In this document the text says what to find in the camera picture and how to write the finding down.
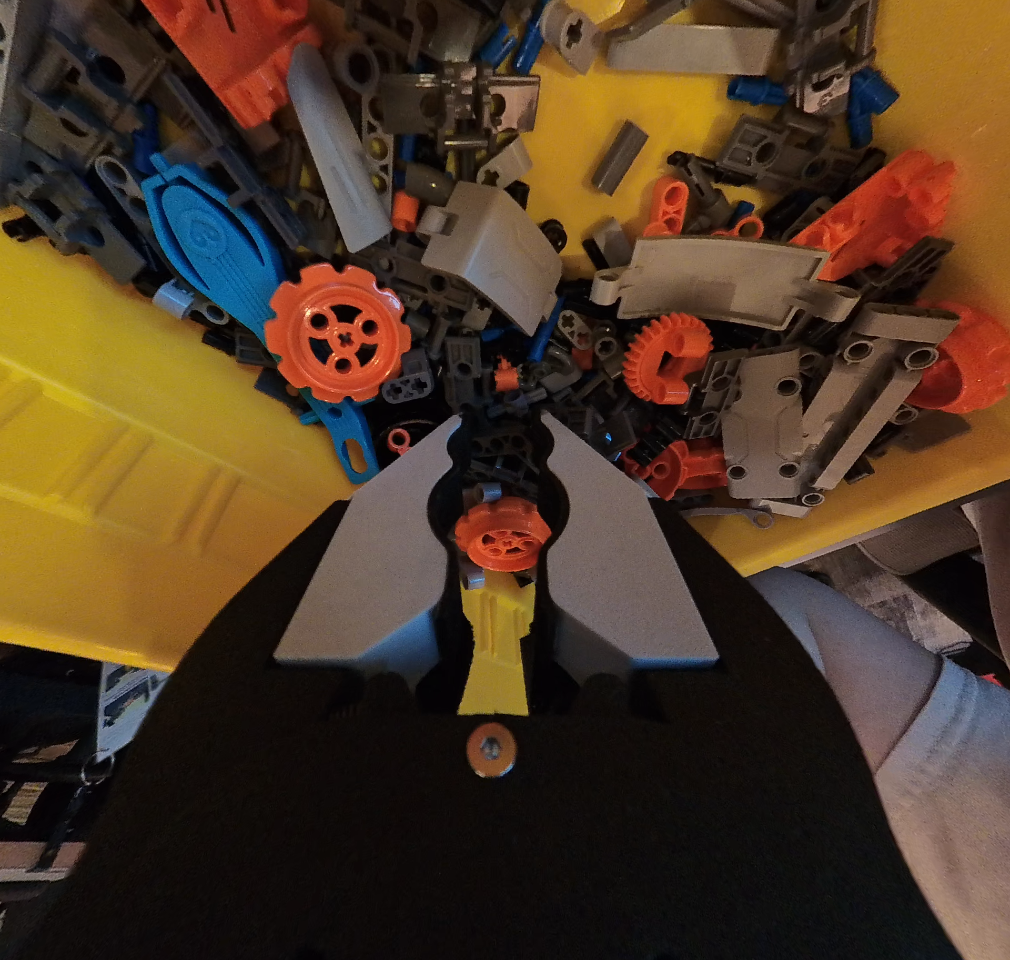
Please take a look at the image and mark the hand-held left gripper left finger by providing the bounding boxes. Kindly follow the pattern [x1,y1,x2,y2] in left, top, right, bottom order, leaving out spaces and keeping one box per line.
[272,414,470,692]

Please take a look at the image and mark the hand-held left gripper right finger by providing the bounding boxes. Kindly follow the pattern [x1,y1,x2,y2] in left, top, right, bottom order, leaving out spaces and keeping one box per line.
[538,411,723,695]

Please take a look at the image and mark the small orange notched wheel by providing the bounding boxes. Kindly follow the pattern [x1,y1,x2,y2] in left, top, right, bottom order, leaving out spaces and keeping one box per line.
[455,497,551,572]

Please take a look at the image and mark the pile of building kit parts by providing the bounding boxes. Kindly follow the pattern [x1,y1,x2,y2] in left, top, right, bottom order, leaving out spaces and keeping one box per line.
[0,0,1004,519]

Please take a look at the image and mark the yellow plastic bin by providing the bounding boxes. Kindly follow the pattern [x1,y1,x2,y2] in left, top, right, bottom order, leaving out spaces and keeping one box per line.
[0,0,1010,717]

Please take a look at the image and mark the orange gear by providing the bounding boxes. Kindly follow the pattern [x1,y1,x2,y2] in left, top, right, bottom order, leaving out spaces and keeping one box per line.
[623,313,714,405]

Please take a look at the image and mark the large orange notched wheel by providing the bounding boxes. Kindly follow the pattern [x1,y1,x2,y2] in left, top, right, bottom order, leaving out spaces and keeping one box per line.
[265,263,413,405]

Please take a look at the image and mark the printed paper leaflet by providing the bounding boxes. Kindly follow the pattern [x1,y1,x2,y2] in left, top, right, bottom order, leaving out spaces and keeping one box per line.
[96,663,171,755]

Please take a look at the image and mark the long grey holed panel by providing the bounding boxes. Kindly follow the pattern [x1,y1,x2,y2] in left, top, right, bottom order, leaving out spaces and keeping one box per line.
[806,302,959,491]

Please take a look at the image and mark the grey flat curved panel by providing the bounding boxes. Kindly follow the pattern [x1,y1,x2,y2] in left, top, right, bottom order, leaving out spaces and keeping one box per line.
[591,236,860,330]

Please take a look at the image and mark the person's leg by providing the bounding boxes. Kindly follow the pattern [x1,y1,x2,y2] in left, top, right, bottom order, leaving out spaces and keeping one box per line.
[748,567,1010,960]

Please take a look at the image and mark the grey curved hood panel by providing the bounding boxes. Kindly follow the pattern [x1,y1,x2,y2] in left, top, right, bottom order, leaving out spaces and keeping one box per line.
[418,181,563,335]

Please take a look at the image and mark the blue brick separator tool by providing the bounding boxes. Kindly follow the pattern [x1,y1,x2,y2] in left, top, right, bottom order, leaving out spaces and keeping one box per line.
[141,152,379,486]

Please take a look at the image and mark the orange wheel hub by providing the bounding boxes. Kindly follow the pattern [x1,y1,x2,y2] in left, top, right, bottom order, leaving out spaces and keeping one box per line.
[907,302,1004,414]

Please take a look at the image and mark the grey blade panel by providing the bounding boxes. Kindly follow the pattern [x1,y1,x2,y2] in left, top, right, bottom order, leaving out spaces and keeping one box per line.
[288,43,393,252]

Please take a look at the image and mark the orange shell panel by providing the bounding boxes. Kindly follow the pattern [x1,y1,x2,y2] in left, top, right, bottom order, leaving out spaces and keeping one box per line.
[789,149,956,282]
[103,0,321,125]

